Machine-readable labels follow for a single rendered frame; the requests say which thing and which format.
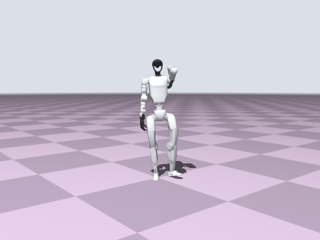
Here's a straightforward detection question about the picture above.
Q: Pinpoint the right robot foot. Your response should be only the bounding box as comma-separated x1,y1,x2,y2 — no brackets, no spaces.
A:
152,172,159,181

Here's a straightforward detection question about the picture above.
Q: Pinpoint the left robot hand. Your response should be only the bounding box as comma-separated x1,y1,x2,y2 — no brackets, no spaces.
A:
167,80,173,89

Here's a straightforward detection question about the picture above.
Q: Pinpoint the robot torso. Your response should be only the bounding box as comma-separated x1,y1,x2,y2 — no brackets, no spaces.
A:
148,74,168,121

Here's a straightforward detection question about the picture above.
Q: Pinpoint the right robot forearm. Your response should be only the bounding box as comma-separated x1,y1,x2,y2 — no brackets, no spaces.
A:
139,96,147,117

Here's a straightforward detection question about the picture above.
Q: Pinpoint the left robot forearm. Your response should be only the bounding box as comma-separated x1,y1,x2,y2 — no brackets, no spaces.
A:
167,66,177,75

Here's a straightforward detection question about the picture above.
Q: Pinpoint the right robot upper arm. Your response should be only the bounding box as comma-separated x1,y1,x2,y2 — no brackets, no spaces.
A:
141,78,149,102

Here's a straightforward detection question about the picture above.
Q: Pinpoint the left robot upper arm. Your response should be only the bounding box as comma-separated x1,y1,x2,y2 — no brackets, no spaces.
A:
167,67,177,84

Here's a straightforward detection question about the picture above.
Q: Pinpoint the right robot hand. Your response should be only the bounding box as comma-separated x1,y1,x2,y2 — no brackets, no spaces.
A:
140,114,147,131

